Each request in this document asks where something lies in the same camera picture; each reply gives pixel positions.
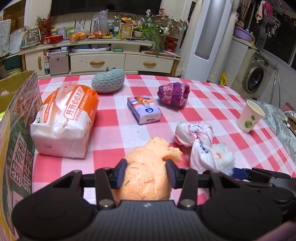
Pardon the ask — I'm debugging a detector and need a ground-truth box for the white fluffy pompom keychain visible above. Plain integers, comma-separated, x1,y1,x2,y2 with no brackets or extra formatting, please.
211,143,235,176

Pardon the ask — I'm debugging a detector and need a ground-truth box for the white knotted cloth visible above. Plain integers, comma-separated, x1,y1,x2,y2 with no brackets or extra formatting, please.
175,121,214,174

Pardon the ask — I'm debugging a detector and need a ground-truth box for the orange towel cloth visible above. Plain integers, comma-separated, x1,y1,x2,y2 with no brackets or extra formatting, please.
112,137,183,203

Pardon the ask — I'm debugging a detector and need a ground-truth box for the bag of oranges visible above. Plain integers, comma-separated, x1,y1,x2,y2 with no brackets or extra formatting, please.
68,23,89,42

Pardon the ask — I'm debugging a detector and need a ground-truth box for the purple knitted hat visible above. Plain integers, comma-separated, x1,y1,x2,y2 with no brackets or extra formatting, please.
157,82,190,108

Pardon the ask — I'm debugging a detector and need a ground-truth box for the blue Vinda tissue box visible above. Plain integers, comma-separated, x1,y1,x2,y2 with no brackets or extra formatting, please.
127,95,162,125

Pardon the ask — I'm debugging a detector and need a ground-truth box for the cardboard box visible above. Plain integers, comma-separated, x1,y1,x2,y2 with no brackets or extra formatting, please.
1,71,42,240

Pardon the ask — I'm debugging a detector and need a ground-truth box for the white standing air conditioner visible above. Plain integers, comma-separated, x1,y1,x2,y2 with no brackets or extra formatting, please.
177,1,233,82

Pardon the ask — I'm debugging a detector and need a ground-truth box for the front-load washing machine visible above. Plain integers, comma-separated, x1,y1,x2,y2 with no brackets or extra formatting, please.
243,52,275,98

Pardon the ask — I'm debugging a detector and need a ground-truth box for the red lantern ornament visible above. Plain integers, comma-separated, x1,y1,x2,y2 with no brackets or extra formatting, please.
165,37,178,53

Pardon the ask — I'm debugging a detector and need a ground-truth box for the red gift box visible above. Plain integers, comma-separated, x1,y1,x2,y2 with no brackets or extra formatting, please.
41,35,63,45

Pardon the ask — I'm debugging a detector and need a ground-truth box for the clear plastic bag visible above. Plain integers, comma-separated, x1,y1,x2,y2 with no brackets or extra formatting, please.
89,9,108,39

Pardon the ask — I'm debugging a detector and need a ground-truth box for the black flat television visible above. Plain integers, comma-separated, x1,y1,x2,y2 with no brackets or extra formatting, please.
50,0,162,16

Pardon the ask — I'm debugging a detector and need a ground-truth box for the paper cup green print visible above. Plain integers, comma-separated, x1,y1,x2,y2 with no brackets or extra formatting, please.
237,100,265,133

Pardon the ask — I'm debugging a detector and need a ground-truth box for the red white checkered tablecloth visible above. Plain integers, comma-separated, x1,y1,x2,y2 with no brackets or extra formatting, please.
33,75,295,191

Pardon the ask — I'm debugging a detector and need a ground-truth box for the orange white tissue pack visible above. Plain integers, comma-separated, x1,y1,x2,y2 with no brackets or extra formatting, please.
30,84,99,159

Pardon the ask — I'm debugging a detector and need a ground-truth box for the cream TV cabinet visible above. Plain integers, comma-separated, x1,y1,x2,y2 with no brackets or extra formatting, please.
18,38,181,79

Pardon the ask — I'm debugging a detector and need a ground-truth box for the framed picture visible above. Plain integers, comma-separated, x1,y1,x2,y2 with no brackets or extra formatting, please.
119,23,133,39

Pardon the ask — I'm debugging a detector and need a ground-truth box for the grey-green crochet pouch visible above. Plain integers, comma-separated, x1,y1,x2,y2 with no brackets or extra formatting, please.
91,68,125,93

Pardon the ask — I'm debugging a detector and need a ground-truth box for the potted flower plant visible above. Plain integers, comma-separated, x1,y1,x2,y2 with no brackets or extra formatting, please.
132,8,189,54

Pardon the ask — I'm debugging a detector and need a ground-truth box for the purple plastic basin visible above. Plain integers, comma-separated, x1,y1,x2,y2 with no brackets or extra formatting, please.
234,27,254,43

